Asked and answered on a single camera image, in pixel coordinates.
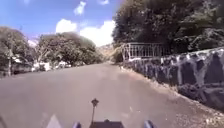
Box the robot's small dark flag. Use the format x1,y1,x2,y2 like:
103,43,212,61
90,97,101,123

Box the brown hill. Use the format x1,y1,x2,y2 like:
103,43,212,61
96,43,117,63

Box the dark stone wall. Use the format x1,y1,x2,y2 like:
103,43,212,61
122,46,224,113

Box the grey asphalt road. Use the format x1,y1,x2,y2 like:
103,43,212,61
0,62,221,128

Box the dense dark trees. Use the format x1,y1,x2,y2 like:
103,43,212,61
111,0,224,57

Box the white metal railing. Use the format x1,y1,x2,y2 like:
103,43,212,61
121,42,172,62

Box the robot's own part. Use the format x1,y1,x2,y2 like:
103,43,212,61
142,119,156,128
72,121,83,128

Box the row of green trees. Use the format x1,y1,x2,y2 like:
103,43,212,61
0,26,105,77

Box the robot's dark base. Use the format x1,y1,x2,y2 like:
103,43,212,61
88,119,125,128

